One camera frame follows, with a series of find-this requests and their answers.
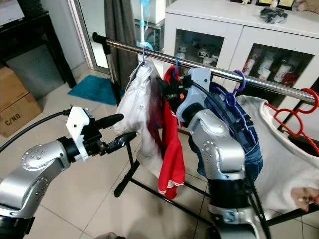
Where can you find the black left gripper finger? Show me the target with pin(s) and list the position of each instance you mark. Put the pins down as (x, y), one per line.
(122, 141)
(110, 120)

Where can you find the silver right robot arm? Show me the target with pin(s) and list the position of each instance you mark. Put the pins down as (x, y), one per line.
(219, 149)

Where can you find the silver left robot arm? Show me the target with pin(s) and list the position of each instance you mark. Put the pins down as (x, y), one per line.
(30, 169)

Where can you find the blue plastic hanger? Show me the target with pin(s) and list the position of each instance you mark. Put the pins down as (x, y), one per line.
(178, 62)

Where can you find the lilac plastic hanger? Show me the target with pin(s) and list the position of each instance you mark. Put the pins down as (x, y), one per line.
(144, 54)

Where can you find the purple plastic hanger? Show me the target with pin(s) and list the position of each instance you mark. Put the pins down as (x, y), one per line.
(244, 82)

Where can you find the red plastic hanger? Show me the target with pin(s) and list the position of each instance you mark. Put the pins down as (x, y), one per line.
(310, 90)

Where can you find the white shirt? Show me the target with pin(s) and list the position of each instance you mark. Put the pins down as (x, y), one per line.
(132, 109)

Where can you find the teal floor mat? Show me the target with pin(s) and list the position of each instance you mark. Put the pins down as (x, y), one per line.
(94, 90)

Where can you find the red garment white hem stripes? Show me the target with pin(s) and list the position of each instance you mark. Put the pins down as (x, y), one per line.
(172, 164)

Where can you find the steel and black clothes rack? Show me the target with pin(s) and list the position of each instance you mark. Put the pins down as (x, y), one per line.
(129, 47)

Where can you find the white glass-door cabinet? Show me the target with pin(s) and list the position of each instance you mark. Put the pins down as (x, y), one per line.
(204, 22)

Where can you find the brown cardboard box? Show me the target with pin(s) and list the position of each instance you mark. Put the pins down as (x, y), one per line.
(17, 109)

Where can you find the grey curtain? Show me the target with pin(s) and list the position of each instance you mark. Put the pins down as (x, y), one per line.
(122, 25)

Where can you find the blue denim jeans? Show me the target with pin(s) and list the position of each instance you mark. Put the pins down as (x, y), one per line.
(254, 159)

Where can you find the black side table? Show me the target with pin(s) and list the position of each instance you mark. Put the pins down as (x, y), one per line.
(25, 30)

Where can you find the dark crumpled bundle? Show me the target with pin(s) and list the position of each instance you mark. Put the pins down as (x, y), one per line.
(274, 15)

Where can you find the cream printed t-shirt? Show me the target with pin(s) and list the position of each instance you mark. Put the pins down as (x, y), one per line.
(284, 169)

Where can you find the white appliance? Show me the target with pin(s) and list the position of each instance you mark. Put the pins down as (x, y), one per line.
(10, 11)

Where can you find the pale blue right wrist camera mount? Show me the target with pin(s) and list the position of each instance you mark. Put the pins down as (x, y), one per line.
(192, 102)

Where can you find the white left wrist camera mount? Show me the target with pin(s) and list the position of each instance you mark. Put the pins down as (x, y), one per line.
(79, 122)

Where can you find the white door frame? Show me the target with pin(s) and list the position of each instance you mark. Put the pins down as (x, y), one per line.
(79, 30)

